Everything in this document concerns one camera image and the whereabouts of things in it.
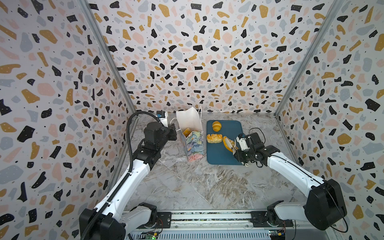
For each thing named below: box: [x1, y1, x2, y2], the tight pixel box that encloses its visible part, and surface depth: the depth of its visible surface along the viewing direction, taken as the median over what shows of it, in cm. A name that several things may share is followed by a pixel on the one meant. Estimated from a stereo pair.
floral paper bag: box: [170, 106, 204, 162], surface depth 91 cm
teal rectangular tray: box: [206, 120, 244, 165], surface depth 102 cm
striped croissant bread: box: [222, 136, 239, 153], surface depth 94 cm
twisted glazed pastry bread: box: [206, 133, 223, 144], surface depth 104 cm
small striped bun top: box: [212, 121, 222, 132], surface depth 112 cm
